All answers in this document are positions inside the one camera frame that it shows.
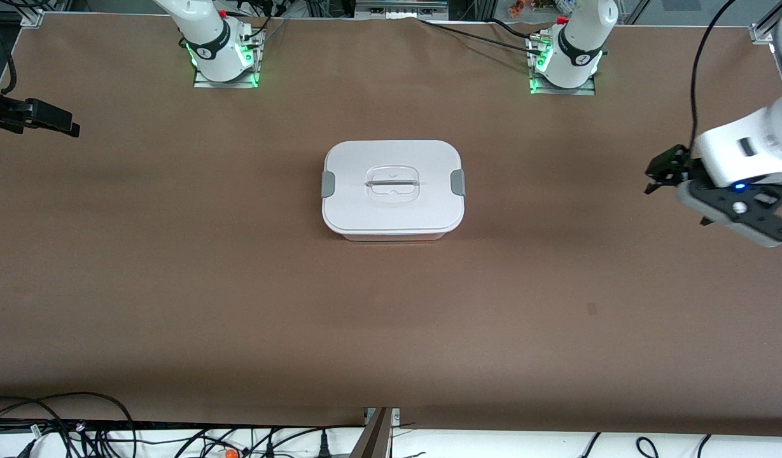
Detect white box lid grey clips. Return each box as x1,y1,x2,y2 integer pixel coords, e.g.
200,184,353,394
321,140,466,235

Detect aluminium profile post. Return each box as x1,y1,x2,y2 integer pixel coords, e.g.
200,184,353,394
349,407,401,458

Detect colourful background figure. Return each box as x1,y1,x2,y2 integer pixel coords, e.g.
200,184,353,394
508,0,576,17

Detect large black loop cable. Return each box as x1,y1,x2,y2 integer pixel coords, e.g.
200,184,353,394
0,391,137,458

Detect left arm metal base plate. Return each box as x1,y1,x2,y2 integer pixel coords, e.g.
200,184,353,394
529,35,596,96

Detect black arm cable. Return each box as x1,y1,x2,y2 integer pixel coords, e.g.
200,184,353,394
0,13,17,96
688,0,741,150

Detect brown table cover sheet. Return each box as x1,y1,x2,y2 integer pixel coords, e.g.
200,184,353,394
0,14,782,437

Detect black base connector cable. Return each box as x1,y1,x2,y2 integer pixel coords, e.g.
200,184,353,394
238,16,290,48

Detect long black table cable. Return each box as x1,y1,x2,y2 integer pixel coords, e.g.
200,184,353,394
419,18,547,57

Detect short black table cable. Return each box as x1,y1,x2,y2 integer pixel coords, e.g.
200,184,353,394
486,18,557,42

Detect grey background device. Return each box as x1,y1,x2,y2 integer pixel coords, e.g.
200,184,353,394
354,0,449,20

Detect translucent pink plastic box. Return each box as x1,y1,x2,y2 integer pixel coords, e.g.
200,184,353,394
340,229,449,242

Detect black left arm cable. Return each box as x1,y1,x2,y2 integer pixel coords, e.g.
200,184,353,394
688,0,741,150

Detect aluminium frame corner profile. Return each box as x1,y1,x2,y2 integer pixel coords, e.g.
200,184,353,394
18,0,46,27
750,0,782,45

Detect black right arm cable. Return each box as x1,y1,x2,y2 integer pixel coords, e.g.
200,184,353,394
0,13,17,96

